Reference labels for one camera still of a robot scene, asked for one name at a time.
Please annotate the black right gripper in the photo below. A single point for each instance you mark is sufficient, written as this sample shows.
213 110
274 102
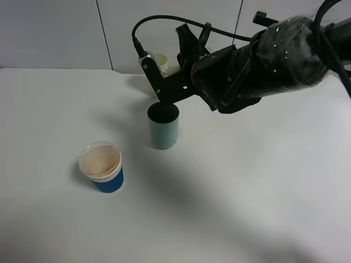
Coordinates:
220 79

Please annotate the clear bottle pink label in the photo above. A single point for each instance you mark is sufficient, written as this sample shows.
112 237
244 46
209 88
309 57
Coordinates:
175 69

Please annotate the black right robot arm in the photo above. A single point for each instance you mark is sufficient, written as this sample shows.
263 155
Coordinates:
289 55

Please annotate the pale yellow plastic cup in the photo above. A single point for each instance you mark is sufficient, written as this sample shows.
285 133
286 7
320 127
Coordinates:
162 61

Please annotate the teal green plastic cup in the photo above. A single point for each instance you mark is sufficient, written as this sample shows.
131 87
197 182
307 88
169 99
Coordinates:
163 125

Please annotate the blue sleeved cup clear lid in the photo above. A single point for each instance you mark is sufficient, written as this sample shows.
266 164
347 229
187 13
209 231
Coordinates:
101 163

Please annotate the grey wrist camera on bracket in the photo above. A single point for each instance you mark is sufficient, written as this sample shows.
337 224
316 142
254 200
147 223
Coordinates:
175 87

